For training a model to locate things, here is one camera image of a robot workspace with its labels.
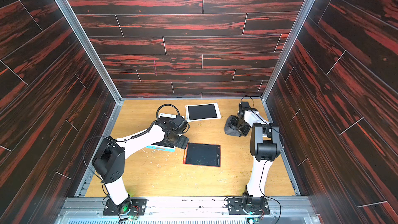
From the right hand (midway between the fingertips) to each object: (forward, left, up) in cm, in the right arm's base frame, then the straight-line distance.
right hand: (238, 128), depth 102 cm
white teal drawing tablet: (-16, +48, +2) cm, 51 cm away
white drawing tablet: (+14, +25, 0) cm, 28 cm away
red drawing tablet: (-19, +24, 0) cm, 31 cm away
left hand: (-16, +36, +6) cm, 39 cm away
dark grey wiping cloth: (-4, +7, +4) cm, 9 cm away
